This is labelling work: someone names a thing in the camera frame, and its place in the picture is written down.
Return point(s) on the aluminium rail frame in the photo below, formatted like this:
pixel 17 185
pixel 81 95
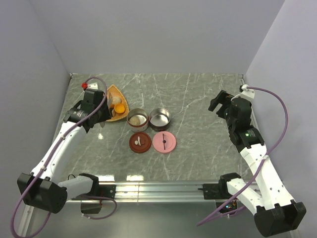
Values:
pixel 169 209

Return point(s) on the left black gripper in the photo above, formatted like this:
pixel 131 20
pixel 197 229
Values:
pixel 106 115

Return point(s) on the orange egg tart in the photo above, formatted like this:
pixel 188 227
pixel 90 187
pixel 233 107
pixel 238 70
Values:
pixel 119 108

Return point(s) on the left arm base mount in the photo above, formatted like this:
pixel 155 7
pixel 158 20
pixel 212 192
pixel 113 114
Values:
pixel 92 204

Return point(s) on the pink round lid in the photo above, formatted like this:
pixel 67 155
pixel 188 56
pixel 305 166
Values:
pixel 164 142

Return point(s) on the white steel lunch tin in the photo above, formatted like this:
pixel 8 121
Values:
pixel 142 115

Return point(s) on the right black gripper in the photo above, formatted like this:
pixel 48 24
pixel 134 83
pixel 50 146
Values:
pixel 220 98

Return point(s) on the woven bamboo tray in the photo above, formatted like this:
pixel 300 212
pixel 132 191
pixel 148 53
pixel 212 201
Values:
pixel 116 92

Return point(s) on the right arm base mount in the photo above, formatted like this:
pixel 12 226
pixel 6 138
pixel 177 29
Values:
pixel 212 191

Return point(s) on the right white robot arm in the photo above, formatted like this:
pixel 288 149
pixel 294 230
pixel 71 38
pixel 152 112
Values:
pixel 274 209

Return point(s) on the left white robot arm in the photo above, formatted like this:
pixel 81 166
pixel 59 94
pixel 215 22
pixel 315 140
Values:
pixel 42 188

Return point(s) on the brown round lid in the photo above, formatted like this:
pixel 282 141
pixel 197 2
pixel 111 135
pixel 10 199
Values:
pixel 140 142

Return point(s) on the dark steel lunch tin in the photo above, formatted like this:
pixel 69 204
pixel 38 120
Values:
pixel 159 119

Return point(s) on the steamed bun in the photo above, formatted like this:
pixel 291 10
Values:
pixel 135 121
pixel 116 100

